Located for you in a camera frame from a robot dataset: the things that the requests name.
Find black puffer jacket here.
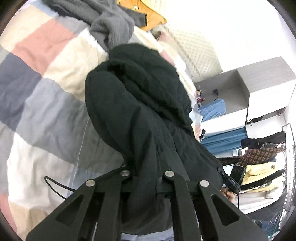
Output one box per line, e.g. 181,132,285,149
85,44,223,235

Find metal clothes rack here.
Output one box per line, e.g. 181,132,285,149
269,123,295,240

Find right hand holding device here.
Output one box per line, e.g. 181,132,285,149
220,187,235,203

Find blue jeans leg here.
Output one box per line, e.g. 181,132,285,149
121,228,174,241

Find teal blue fabric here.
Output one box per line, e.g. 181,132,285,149
201,127,247,155

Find yellow hoodie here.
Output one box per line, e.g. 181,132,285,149
242,161,285,185

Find brown plaid garment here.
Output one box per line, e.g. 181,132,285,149
218,147,284,167

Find light blue folded cloth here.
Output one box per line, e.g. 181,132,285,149
199,98,226,122

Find pastel patchwork bed quilt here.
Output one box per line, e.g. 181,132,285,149
1,1,124,240

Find small cosmetic bottles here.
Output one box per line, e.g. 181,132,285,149
196,90,205,107

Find black hanging garment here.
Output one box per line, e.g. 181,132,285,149
241,131,286,149

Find grey bedside shelf cabinet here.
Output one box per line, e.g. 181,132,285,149
196,57,295,136

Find cream quilted headboard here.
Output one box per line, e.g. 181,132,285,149
155,25,222,83

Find yellow embroidered pillow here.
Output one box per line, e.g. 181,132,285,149
117,0,167,31

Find grey fleece garment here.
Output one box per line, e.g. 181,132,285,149
44,0,147,52

